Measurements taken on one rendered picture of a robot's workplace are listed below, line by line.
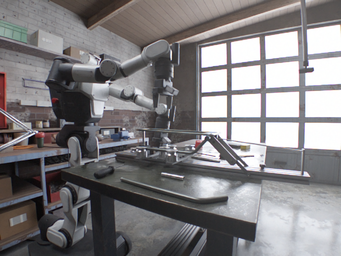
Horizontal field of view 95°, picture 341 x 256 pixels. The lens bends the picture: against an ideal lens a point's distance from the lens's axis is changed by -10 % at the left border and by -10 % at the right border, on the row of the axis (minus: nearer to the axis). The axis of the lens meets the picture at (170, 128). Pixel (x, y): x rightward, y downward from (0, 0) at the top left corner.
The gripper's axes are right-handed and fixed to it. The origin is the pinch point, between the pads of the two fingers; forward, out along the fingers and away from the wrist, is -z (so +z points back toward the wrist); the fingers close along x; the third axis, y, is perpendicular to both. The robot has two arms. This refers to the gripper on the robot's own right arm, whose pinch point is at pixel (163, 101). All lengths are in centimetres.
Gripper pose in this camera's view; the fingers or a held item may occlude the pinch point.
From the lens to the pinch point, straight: 79.9
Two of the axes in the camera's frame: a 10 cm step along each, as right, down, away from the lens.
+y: -8.5, -0.5, 5.2
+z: 0.2, -10.0, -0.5
